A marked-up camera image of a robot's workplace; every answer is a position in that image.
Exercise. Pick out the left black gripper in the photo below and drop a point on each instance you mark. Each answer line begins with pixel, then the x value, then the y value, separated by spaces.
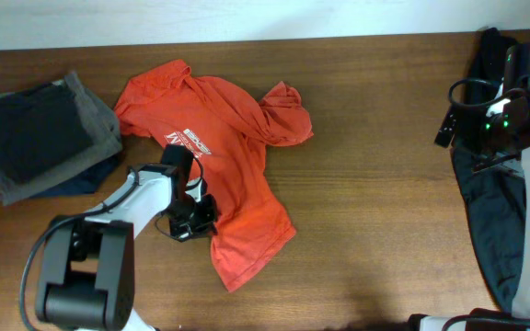
pixel 206 224

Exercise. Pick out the folded navy blue shirt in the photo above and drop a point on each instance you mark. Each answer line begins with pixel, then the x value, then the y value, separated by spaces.
pixel 87 182

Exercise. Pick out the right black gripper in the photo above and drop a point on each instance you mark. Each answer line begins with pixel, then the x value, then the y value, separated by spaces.
pixel 448 126

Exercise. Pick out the orange printed t-shirt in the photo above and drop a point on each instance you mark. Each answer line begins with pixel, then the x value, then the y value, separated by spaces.
pixel 228 131

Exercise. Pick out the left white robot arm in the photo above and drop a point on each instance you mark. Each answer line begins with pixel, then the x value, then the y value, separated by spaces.
pixel 87 273

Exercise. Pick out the folded light grey shirt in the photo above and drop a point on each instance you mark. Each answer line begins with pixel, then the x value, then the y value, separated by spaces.
pixel 99 122

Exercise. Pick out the black garment on table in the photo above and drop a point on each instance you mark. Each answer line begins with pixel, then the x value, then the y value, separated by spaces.
pixel 494 201

